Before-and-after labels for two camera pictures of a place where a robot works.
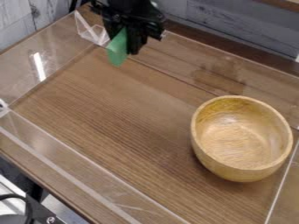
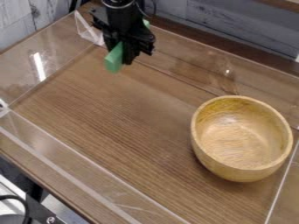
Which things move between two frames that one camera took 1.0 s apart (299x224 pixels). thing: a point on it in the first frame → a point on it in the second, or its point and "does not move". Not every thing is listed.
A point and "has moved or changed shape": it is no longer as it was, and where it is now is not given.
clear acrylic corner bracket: (91, 32) does not move
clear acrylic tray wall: (106, 195) does not move
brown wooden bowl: (241, 137) does not move
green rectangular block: (117, 48) has moved or changed shape
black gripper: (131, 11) → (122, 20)
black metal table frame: (23, 180) does not move
